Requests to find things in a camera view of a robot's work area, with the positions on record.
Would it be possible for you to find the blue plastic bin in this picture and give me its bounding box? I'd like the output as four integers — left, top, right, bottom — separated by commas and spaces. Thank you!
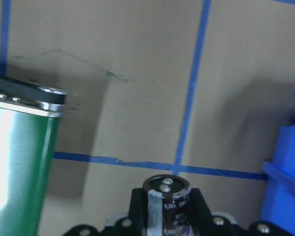
260, 88, 295, 236

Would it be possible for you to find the green conveyor belt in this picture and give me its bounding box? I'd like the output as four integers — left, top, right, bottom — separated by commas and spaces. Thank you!
0, 75, 67, 236

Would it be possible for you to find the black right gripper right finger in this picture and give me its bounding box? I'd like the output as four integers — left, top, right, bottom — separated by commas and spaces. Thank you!
189, 188, 211, 236

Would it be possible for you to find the small black capacitor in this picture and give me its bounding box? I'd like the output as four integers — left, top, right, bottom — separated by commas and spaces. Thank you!
143, 174, 191, 236

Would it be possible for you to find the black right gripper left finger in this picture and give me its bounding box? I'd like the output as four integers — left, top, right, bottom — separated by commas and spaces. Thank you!
128, 188, 147, 236

